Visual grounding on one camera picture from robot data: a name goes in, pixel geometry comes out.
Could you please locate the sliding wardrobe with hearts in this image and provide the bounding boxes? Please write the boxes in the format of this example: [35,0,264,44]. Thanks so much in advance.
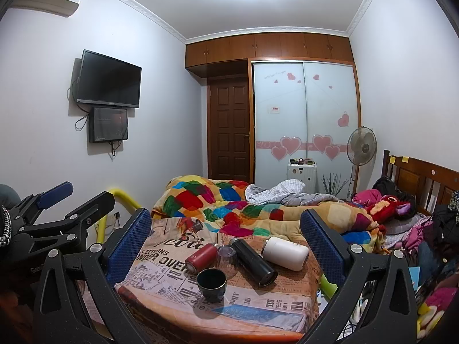
[250,59,361,197]

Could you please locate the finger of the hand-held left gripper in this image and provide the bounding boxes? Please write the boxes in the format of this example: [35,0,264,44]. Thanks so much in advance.
[13,181,75,223]
[26,191,116,254]

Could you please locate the yellow plush toy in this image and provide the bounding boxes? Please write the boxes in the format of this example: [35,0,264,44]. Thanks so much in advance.
[416,301,447,339]

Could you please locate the black television cable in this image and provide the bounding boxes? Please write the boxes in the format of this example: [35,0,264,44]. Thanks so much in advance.
[66,77,91,130]

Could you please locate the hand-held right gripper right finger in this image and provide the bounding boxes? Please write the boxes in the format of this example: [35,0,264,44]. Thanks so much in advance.
[300,208,419,344]

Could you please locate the black thermos bottle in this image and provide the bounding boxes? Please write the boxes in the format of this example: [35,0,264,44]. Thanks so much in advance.
[228,237,279,288]

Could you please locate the clear glass cup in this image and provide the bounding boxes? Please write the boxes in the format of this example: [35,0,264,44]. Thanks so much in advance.
[217,245,238,279]

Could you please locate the standing fan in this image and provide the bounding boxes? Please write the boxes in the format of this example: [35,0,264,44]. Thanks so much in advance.
[346,126,377,198]

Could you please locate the potted plant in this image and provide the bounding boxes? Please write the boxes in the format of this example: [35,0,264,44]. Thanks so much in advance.
[320,172,351,200]

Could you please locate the small wall monitor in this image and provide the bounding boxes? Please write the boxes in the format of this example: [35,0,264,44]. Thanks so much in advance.
[88,106,129,143]

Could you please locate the wall television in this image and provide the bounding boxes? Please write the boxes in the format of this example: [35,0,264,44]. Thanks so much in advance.
[74,49,143,109]

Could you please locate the dark glazed cup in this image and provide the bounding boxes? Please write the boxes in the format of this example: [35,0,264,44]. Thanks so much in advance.
[196,268,228,302]

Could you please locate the red plush toy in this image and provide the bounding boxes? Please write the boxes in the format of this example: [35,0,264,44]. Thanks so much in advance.
[365,194,419,220]

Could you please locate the pink cloth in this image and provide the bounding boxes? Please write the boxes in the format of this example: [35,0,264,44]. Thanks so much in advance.
[353,189,383,207]

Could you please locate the wooden overhead cabinets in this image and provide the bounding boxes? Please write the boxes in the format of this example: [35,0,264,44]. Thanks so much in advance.
[184,31,354,78]

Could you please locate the pile of clothes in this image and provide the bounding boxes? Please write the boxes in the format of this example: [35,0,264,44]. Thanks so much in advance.
[386,191,459,330]

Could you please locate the wooden bed headboard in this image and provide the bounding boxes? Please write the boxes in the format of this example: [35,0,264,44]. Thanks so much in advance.
[382,149,459,216]

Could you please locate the white air conditioner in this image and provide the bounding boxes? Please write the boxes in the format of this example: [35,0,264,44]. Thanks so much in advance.
[13,0,80,19]

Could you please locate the white thermos bottle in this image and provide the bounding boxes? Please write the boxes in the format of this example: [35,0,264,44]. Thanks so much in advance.
[261,236,310,272]

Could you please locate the yellow padded rail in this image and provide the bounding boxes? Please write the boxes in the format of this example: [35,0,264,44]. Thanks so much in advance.
[94,187,143,245]

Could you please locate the small white cabinet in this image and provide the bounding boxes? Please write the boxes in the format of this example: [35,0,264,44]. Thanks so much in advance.
[286,162,318,193]

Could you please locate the black bag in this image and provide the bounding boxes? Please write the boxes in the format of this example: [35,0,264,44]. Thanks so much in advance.
[372,176,399,196]

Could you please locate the braided silver chain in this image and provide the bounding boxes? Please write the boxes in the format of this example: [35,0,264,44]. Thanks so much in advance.
[0,204,13,249]

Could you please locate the yellow-green tube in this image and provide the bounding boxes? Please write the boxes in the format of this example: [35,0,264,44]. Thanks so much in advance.
[319,274,340,299]

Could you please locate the colourful patchwork quilt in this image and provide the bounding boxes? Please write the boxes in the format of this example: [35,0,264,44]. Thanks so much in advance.
[151,175,388,249]

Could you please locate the grey checked sheet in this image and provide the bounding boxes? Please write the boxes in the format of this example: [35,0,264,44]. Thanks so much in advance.
[245,180,345,207]

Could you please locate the newspaper print table cloth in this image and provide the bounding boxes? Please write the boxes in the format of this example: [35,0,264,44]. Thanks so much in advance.
[114,216,322,342]

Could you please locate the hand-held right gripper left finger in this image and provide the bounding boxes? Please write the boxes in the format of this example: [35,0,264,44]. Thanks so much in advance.
[32,207,153,344]

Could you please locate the brown wooden door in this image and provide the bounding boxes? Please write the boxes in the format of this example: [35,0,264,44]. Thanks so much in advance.
[207,75,252,184]

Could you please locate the red thermos bottle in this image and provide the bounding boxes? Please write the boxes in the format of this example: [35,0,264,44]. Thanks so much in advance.
[184,242,221,274]

